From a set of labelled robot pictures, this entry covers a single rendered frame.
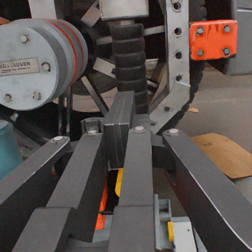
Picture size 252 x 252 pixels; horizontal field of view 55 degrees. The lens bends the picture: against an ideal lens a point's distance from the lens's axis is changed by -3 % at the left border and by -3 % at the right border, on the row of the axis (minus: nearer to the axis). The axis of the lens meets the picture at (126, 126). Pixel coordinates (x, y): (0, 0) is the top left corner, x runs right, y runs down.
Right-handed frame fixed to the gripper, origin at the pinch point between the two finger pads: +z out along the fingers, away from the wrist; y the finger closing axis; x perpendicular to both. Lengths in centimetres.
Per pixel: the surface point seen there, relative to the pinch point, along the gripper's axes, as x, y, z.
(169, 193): -83, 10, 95
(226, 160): -82, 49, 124
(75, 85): -10, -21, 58
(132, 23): 6.5, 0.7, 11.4
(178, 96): -8.3, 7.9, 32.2
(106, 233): -59, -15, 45
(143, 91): -0.7, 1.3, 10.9
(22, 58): 3.5, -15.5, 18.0
